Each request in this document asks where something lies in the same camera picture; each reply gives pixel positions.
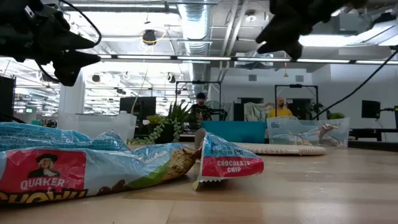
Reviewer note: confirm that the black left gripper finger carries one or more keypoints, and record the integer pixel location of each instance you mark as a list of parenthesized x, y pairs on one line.
[(71, 65), (68, 42)]

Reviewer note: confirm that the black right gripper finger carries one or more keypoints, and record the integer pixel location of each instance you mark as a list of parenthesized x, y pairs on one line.
[(289, 48), (273, 36)]

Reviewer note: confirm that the blue wrapper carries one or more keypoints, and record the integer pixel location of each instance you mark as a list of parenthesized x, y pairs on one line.
[(46, 137)]

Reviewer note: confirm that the green and purple granola bar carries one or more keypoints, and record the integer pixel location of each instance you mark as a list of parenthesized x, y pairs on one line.
[(289, 138)]

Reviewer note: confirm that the dark brown granola bar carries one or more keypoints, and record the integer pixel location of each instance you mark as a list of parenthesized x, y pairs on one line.
[(326, 131)]

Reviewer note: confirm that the Quaker Chewy bar wrapper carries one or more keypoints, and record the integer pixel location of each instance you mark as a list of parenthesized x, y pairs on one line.
[(93, 168)]

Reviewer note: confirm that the chocolate chip granola bar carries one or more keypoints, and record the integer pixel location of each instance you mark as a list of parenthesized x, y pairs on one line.
[(230, 166)]

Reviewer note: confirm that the background black robot arm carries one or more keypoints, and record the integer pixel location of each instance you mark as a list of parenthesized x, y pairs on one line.
[(219, 114)]

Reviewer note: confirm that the white column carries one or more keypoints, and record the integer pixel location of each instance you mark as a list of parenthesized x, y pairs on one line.
[(71, 96)]

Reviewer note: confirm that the person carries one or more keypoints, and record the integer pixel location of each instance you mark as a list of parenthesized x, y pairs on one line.
[(200, 110), (280, 112)]

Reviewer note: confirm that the tall black panel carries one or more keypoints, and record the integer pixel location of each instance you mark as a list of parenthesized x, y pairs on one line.
[(7, 99)]

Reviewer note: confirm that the patterned cloth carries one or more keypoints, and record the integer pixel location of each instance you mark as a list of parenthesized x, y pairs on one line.
[(256, 112)]

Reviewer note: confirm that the long ceiling light strip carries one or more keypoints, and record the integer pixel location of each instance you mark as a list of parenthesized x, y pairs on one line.
[(202, 58)]

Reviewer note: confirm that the clear plastic bin with label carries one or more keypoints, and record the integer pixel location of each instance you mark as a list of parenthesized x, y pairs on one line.
[(280, 124)]

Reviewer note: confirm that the black computer monitor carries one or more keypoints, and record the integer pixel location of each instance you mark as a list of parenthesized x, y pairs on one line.
[(138, 107)]

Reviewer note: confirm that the black ceiling-mounted device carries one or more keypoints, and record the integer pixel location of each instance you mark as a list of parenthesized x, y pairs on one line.
[(149, 36)]

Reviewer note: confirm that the small green plant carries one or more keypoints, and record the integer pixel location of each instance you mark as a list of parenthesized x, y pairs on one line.
[(335, 115)]

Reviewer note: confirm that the small yellow-green succulent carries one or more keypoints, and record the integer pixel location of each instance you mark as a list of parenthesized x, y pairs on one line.
[(155, 118)]

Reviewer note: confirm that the teal plastic bin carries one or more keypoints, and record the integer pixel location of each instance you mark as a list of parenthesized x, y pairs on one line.
[(236, 132)]

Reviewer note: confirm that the round woven mat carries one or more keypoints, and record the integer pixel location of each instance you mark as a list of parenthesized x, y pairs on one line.
[(280, 149)]

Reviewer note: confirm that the small black monitor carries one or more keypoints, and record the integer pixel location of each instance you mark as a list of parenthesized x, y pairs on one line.
[(370, 109)]

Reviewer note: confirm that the trailing bead succulent plant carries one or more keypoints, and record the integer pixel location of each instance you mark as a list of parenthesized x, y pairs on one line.
[(155, 133)]

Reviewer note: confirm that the spiky green succulent plant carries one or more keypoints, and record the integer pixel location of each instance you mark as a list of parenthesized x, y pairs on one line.
[(178, 113)]

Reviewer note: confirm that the black plant pot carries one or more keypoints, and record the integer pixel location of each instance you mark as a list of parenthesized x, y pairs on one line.
[(168, 133)]

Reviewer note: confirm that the black low bench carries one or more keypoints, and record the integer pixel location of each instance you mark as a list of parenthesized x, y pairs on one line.
[(373, 132)]

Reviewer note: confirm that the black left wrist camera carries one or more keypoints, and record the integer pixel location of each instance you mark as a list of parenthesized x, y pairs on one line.
[(54, 17)]

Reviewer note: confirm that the black metal frame stand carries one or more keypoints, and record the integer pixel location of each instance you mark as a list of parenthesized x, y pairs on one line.
[(303, 86), (199, 82)]

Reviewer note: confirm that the silver ceiling duct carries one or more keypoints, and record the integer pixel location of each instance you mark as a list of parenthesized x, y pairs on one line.
[(196, 28)]

